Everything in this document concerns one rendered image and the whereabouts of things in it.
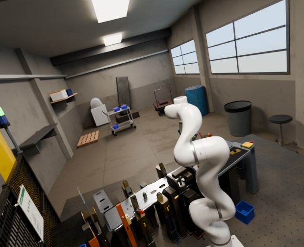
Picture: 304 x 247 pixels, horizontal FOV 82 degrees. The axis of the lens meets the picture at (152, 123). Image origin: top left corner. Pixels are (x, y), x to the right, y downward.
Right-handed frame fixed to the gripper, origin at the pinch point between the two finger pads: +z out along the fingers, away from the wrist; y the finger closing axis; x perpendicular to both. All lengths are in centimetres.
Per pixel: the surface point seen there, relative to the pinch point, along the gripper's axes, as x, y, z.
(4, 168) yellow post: 105, 76, -15
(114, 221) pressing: 60, 26, 38
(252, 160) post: -45, -19, 35
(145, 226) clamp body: 47, 7, 41
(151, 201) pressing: 33, 18, 38
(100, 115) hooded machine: -160, 663, 89
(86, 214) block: 74, 43, 32
